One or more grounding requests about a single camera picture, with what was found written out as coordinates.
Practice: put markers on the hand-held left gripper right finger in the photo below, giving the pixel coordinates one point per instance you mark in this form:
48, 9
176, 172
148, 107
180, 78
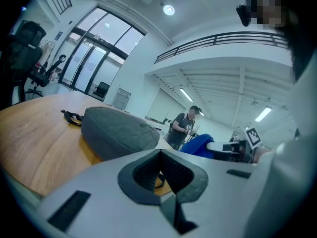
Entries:
223, 195

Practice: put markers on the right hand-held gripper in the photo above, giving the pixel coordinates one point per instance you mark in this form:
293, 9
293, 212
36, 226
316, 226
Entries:
252, 137

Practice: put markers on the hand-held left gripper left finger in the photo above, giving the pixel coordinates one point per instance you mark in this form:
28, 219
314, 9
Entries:
99, 195

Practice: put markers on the blue cloth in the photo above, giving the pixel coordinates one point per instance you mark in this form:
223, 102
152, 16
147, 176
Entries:
195, 146

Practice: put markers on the grey bag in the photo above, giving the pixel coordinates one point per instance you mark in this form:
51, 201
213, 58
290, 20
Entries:
119, 133

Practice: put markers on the person's right forearm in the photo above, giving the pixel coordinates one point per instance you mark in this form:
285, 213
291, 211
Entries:
262, 155

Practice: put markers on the ceiling tube light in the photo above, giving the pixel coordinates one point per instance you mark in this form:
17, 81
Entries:
263, 114
186, 95

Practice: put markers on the grey folded table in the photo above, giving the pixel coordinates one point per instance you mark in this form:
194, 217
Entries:
122, 98

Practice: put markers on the black visitor chair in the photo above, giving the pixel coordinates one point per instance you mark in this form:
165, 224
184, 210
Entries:
101, 89

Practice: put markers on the black balcony railing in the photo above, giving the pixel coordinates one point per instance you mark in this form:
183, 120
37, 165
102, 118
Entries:
215, 40

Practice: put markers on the black office chair with headrest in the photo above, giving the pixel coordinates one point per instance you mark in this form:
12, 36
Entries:
44, 77

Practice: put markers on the black framed glass door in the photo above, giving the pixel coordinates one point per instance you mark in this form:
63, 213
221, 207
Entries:
94, 56

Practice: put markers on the round ceiling light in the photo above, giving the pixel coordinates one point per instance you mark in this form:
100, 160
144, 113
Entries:
169, 9

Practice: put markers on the black mesh office chair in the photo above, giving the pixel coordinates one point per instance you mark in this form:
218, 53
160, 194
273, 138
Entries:
17, 58

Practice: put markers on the black head-worn camera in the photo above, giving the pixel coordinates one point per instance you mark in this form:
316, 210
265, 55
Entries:
244, 14

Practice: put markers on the blue wall sign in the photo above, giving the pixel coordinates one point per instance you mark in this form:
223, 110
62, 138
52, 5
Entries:
59, 35

